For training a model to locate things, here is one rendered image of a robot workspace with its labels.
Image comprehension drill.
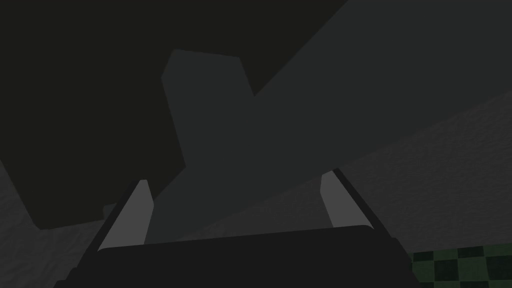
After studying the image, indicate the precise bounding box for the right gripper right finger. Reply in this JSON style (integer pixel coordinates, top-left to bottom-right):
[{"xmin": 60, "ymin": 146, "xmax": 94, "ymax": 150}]
[{"xmin": 319, "ymin": 167, "xmax": 398, "ymax": 241}]

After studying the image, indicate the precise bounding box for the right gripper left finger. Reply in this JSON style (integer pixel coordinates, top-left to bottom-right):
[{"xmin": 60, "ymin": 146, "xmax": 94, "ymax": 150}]
[{"xmin": 82, "ymin": 179, "xmax": 155, "ymax": 265}]

